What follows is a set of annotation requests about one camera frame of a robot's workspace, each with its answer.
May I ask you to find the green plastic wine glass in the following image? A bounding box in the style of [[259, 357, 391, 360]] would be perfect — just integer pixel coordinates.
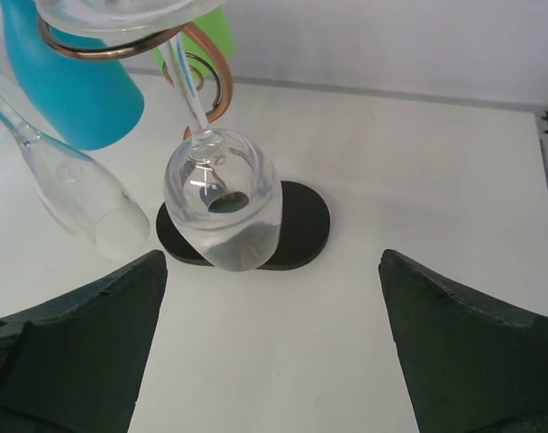
[[151, 6, 236, 73]]

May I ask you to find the blue plastic wine glass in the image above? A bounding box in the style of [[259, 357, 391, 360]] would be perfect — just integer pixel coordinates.
[[0, 1, 144, 151]]

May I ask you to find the clear flute glass front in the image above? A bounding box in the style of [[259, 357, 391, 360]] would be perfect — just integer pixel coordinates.
[[0, 44, 151, 263]]

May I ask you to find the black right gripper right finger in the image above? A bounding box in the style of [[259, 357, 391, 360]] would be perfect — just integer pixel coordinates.
[[379, 249, 548, 432]]

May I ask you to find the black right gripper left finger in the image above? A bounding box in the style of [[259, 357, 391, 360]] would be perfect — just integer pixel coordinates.
[[0, 250, 168, 432]]

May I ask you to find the clear wine glass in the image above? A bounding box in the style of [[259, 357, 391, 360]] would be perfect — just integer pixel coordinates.
[[32, 0, 284, 273]]

